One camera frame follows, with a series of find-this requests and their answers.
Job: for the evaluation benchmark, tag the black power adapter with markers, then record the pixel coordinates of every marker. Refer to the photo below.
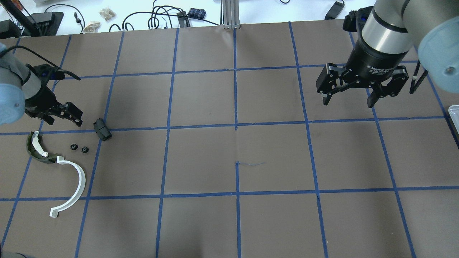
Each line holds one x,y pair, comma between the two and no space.
335,10

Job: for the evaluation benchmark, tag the ribbed metal tray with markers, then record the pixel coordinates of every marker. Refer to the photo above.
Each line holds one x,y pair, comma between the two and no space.
453,111

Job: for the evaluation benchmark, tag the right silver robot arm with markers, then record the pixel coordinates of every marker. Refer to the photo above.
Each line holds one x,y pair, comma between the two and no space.
386,33

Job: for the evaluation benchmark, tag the olive curved brake shoe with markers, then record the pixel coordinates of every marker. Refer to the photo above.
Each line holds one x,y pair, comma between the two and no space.
36,151

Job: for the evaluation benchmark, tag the small black plastic block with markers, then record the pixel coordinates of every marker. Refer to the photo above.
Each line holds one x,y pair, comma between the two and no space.
102,130

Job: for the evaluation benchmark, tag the black monitor stand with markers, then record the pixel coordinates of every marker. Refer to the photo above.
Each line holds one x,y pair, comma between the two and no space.
34,24

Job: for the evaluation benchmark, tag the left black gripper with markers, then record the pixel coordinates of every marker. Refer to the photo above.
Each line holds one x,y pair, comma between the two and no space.
42,97

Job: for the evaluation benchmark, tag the aluminium frame post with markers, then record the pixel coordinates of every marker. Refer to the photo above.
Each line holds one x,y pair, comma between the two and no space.
230,14

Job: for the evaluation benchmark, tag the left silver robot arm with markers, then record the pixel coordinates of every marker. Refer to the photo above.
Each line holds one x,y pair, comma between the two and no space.
24,90

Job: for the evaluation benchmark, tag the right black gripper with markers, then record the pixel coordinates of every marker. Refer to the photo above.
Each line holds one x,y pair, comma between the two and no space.
371,59

